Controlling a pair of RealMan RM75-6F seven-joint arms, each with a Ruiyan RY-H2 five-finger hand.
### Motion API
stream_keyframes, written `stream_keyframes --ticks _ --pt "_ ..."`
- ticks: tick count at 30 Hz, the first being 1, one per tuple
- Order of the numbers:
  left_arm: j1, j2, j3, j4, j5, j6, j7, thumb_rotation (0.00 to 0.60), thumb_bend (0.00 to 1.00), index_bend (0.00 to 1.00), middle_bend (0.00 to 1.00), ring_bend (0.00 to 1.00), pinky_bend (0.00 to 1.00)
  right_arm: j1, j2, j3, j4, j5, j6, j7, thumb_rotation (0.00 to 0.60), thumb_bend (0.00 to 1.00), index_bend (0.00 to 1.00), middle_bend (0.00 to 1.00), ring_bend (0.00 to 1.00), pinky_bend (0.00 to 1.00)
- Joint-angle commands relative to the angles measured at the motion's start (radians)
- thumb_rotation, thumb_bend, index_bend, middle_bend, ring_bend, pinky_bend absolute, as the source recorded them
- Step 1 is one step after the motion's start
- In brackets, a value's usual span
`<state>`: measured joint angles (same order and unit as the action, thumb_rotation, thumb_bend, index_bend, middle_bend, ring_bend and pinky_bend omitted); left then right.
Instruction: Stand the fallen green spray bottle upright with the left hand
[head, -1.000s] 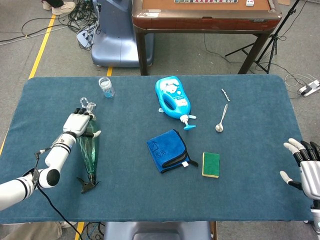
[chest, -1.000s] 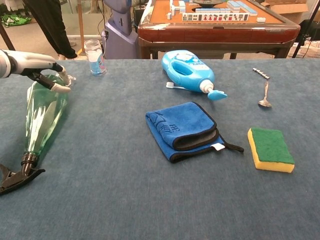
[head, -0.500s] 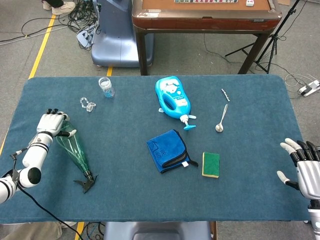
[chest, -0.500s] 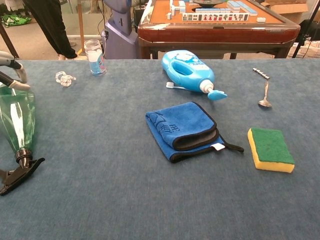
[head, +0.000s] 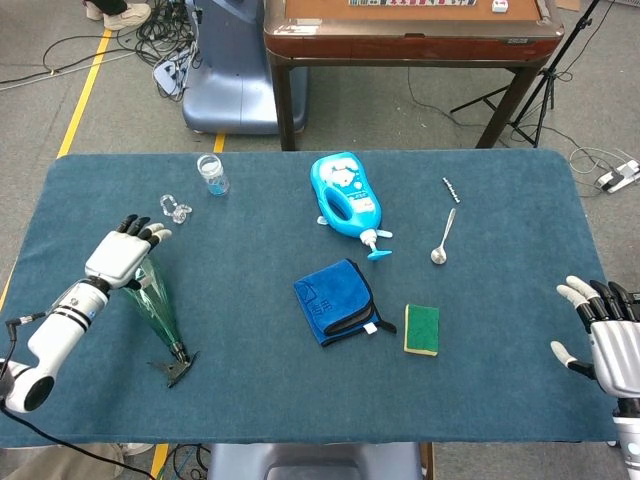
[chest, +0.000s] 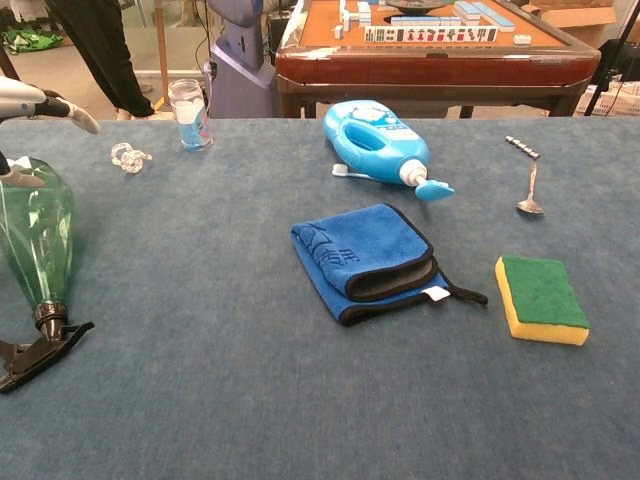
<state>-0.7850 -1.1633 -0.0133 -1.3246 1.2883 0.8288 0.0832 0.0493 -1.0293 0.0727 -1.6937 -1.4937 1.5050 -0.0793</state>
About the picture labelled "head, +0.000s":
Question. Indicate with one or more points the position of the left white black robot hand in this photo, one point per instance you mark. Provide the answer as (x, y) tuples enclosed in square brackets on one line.
[(117, 255)]

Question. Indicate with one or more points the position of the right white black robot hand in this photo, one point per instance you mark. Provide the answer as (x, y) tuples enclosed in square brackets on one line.
[(617, 350)]

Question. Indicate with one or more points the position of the green transparent spray bottle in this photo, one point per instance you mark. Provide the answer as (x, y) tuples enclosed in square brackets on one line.
[(157, 305)]

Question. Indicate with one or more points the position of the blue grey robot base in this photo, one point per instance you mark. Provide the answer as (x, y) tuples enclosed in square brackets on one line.
[(225, 75)]

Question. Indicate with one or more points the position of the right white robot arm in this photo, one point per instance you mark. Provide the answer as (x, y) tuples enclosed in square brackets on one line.
[(629, 445)]

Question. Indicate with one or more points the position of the blue detergent bottle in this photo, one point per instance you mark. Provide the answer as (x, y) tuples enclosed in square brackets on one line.
[(367, 215)]

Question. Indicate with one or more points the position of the black tripod stand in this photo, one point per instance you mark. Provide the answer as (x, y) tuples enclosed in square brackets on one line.
[(550, 74)]

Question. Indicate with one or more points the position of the clear plastic jar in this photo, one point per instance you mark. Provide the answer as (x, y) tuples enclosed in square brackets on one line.
[(215, 180)]

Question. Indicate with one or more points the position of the white power strip with plugs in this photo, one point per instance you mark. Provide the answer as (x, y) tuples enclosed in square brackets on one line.
[(165, 75)]

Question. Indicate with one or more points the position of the green yellow sponge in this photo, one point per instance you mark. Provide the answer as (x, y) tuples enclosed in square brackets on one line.
[(422, 330)]

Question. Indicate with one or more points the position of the metal spoon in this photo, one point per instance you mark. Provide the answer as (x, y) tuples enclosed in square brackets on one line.
[(439, 256)]

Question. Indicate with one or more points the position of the teal tablecloth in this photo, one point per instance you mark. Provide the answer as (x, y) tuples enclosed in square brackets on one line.
[(275, 390)]

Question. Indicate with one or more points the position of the beige trousers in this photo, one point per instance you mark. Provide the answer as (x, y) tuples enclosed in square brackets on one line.
[(65, 465)]

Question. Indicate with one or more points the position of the blue folded microfiber cloth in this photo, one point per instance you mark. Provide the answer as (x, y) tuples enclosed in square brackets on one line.
[(330, 300)]

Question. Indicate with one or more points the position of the beige shoe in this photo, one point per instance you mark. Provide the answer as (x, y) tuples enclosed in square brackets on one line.
[(125, 17)]

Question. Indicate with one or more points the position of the brown mahjong table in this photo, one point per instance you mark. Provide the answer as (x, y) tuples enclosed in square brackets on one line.
[(400, 47)]

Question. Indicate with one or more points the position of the single white mahjong tile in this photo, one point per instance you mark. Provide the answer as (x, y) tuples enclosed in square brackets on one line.
[(500, 6)]

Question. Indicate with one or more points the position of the row of mahjong tiles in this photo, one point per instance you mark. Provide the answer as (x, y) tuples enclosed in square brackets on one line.
[(410, 2)]

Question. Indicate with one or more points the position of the grey blue robot pedestal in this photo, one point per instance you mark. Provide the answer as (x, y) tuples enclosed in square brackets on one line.
[(315, 462)]

